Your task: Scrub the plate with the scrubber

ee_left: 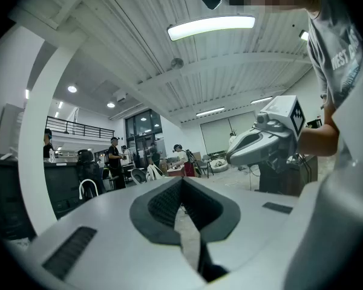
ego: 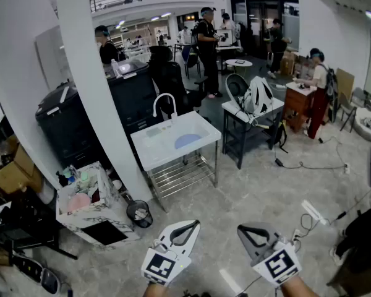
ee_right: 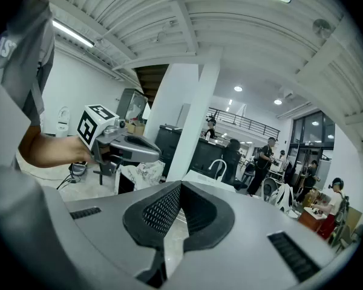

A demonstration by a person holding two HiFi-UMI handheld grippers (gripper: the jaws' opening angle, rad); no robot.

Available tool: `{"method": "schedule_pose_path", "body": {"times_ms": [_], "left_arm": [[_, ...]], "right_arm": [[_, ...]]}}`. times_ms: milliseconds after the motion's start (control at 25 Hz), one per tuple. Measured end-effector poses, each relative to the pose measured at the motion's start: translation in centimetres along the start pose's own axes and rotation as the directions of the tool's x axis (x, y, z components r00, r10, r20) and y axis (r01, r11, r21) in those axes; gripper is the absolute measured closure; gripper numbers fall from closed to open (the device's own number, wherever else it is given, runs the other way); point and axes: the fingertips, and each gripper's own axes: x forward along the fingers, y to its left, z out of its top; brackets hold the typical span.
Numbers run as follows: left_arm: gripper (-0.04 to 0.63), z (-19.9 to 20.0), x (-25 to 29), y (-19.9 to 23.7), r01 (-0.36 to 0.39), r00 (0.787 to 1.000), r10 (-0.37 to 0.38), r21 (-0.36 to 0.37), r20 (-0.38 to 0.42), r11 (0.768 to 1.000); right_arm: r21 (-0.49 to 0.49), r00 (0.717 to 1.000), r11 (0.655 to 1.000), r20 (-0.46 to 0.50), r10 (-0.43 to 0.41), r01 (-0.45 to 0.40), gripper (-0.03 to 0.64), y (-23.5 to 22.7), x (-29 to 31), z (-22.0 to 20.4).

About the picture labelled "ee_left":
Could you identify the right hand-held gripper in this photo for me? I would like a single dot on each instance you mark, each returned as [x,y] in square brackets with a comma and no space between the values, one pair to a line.
[285,113]

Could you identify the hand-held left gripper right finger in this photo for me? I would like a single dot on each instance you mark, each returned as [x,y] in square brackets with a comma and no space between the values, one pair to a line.
[254,222]

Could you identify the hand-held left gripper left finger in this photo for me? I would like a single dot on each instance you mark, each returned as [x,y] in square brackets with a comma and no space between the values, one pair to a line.
[109,237]

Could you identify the person's right forearm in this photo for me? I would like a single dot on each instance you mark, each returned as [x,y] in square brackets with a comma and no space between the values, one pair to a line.
[317,140]

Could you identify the white projection screen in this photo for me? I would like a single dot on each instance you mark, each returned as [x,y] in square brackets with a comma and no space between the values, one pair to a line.
[227,131]

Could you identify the long ceiling light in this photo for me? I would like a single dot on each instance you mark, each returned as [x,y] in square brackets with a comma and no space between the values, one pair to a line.
[261,100]
[211,26]
[210,111]

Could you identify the grey egg shaped shell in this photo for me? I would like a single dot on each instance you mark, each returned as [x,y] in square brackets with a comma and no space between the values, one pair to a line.
[138,175]

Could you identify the black equipment case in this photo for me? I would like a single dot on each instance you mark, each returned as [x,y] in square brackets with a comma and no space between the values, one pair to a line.
[60,186]

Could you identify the black office chair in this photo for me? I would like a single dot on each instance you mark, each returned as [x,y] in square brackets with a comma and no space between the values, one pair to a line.
[89,168]

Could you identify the white egg shaped shell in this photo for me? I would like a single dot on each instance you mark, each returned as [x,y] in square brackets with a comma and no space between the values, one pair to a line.
[154,172]

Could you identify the large dark framed window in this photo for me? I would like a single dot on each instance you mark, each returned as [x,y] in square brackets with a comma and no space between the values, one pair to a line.
[143,131]

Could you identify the black balcony railing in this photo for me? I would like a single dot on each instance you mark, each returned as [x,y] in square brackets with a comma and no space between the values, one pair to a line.
[78,127]

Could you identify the person's grey t-shirt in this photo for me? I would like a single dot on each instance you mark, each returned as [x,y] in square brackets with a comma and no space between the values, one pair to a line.
[335,56]

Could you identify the round ceiling light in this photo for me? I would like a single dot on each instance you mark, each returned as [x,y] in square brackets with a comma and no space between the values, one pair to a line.
[110,104]
[72,88]

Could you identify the ceiling air conditioner unit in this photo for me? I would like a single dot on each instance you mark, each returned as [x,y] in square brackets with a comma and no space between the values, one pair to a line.
[120,96]

